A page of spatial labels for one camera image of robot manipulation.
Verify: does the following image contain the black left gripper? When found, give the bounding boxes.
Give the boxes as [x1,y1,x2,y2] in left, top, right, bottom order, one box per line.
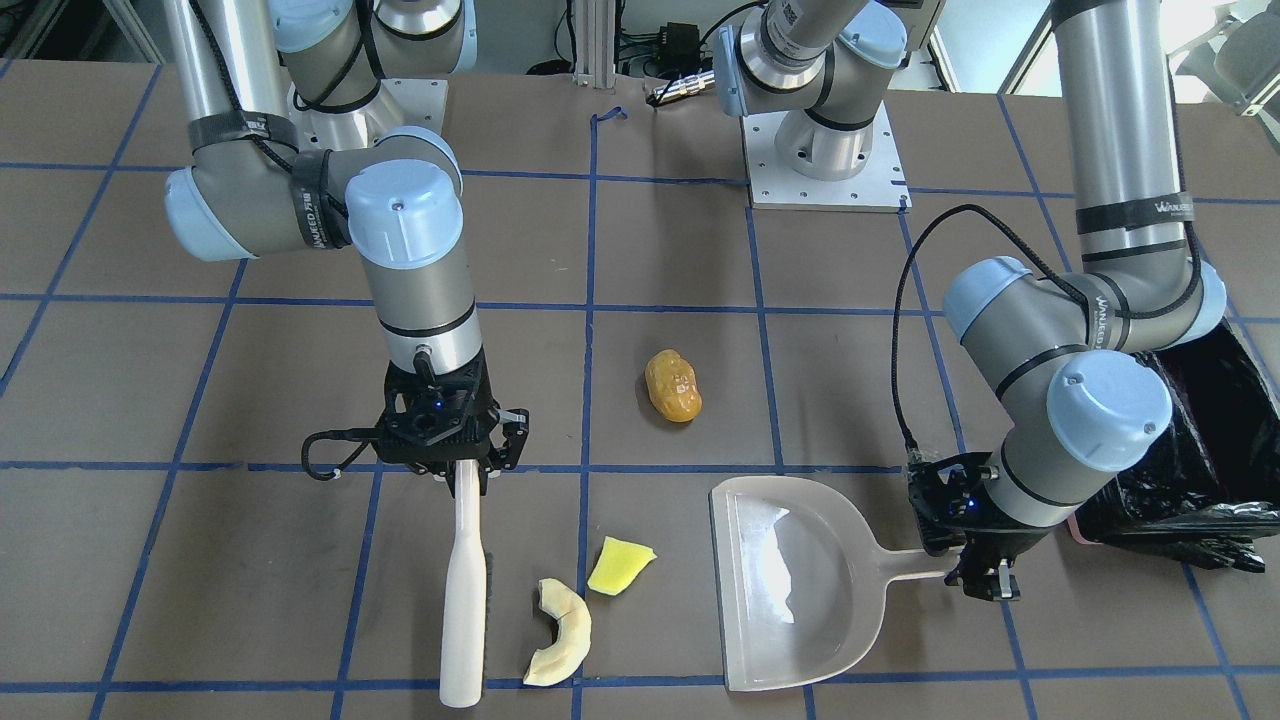
[905,450,1061,602]

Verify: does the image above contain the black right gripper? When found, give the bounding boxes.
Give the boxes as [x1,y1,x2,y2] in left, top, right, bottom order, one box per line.
[376,351,530,474]

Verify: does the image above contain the yellow sponge piece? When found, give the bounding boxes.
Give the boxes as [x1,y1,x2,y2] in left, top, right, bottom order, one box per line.
[588,536,657,596]

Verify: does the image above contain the beige plastic dustpan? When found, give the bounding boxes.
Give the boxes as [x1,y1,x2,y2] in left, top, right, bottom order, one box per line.
[709,475,959,692]

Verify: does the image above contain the orange-brown potato toy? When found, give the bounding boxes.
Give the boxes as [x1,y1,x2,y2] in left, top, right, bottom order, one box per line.
[644,348,703,423]

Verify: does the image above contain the beige hand brush black bristles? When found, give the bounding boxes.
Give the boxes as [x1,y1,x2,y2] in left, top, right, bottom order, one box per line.
[439,460,489,708]

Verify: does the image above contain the pale curved melon rind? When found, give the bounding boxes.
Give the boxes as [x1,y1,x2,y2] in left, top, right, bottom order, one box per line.
[522,578,593,687]

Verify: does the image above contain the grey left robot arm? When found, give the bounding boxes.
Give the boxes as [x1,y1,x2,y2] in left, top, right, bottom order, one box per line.
[712,1,1226,601]

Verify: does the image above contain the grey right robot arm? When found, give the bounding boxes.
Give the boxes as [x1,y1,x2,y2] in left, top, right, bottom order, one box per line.
[164,1,530,482]

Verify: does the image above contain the bin with black bag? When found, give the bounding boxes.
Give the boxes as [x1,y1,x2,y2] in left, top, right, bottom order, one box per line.
[1074,323,1279,573]

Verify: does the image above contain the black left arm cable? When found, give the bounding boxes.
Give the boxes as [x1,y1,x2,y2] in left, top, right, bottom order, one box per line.
[890,202,1106,456]

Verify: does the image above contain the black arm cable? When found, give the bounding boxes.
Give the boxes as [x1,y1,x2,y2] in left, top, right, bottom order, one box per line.
[890,202,1106,456]
[186,0,387,483]

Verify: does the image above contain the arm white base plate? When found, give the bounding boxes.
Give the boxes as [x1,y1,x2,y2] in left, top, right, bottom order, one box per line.
[741,106,913,213]
[287,79,449,151]

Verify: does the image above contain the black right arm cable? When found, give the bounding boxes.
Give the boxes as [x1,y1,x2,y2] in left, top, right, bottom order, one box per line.
[186,0,387,483]

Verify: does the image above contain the aluminium frame post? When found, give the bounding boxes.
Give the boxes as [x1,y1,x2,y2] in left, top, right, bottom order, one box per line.
[568,0,620,92]

